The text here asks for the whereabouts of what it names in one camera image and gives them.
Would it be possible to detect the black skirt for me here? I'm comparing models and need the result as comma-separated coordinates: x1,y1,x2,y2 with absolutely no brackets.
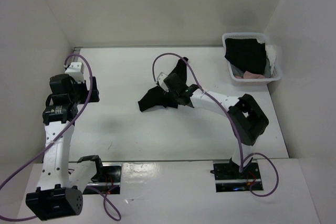
225,38,267,74
138,59,187,112

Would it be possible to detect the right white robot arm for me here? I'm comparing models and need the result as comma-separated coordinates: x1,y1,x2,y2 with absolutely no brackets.
158,72,269,178

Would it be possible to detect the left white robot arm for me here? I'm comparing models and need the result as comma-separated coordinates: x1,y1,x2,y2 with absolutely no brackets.
25,73,104,221

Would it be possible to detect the grey cloth in basket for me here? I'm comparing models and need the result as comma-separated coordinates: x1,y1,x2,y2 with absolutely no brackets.
231,64,271,78

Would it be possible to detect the pink cloth in basket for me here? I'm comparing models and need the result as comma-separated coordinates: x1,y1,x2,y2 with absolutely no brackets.
235,71,266,79

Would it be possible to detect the black skirt in basket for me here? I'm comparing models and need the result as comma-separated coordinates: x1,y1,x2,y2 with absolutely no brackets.
225,38,267,74

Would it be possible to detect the white plastic basket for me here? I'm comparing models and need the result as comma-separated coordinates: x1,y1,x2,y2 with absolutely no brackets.
222,32,282,86

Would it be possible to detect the white cloth in basket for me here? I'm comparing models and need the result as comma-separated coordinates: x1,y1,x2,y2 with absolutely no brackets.
257,39,277,70

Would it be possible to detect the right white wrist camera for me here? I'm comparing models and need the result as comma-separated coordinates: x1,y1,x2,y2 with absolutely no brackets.
157,72,169,92

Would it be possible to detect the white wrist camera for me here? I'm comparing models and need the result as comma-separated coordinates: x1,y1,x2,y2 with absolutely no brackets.
157,72,169,92
65,62,85,83

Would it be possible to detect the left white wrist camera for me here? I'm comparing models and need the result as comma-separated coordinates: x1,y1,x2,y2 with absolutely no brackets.
65,62,85,83

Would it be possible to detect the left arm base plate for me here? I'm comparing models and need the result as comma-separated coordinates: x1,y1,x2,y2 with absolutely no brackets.
83,162,122,195

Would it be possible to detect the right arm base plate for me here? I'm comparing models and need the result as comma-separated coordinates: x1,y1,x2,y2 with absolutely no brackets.
210,161,263,193

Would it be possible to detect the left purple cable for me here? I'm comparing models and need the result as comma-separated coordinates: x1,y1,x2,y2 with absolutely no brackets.
0,54,121,221

